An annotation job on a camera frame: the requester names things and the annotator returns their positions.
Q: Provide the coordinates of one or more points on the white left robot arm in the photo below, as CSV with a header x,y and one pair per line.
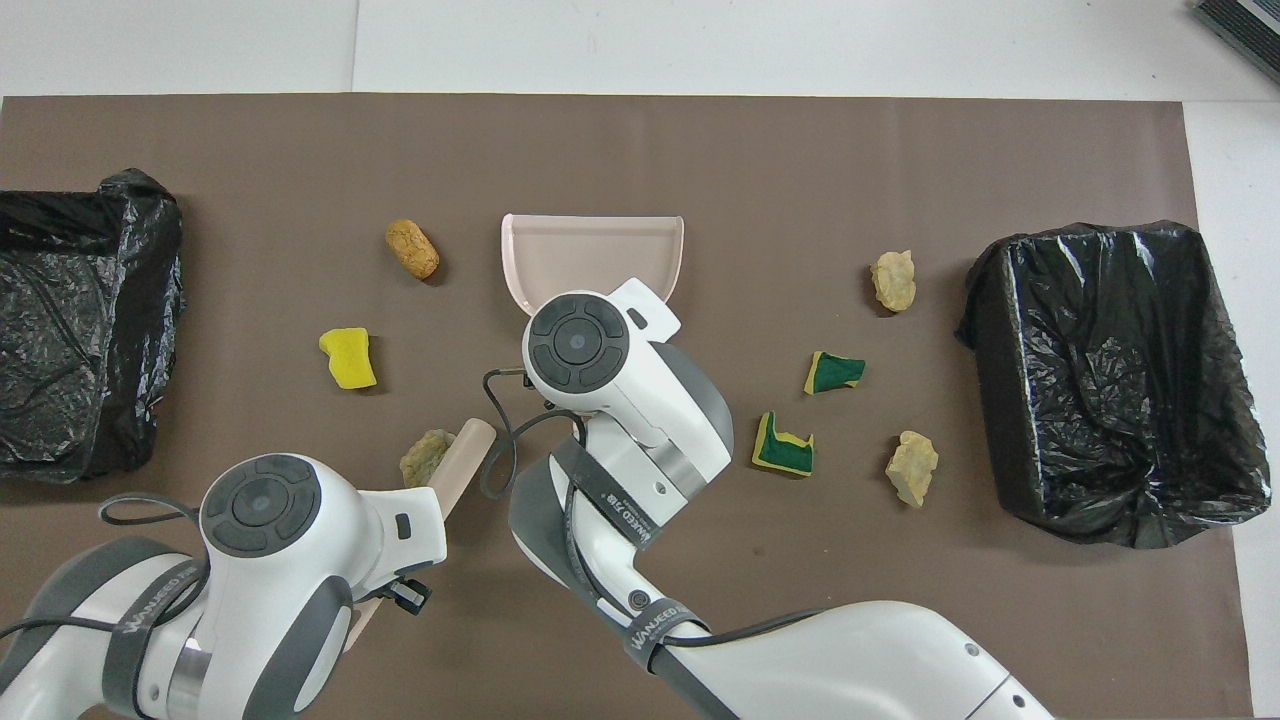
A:
x,y
270,600

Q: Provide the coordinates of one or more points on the brown paper table mat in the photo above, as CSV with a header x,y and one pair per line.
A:
x,y
700,150

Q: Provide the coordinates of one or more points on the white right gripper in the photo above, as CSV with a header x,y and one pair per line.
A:
x,y
650,315

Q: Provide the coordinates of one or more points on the brown oval cork sponge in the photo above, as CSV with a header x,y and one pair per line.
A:
x,y
412,250

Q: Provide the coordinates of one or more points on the beige plastic dustpan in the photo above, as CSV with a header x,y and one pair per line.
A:
x,y
590,255

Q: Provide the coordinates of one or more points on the grey ribbed device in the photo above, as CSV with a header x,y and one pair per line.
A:
x,y
1250,25

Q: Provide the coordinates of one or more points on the beige hand brush black bristles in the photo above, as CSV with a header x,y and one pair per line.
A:
x,y
462,460

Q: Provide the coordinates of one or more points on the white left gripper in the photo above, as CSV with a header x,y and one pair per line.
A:
x,y
415,545

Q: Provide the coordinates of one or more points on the green yellow notched sponge piece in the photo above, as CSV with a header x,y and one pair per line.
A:
x,y
790,455

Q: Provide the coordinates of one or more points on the black bag lined bin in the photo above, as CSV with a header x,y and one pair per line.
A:
x,y
90,300
1100,380

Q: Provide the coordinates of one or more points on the beige foam chunk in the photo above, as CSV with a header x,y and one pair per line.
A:
x,y
893,282
911,468
423,458

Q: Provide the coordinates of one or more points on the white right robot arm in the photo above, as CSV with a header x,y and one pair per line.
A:
x,y
850,670

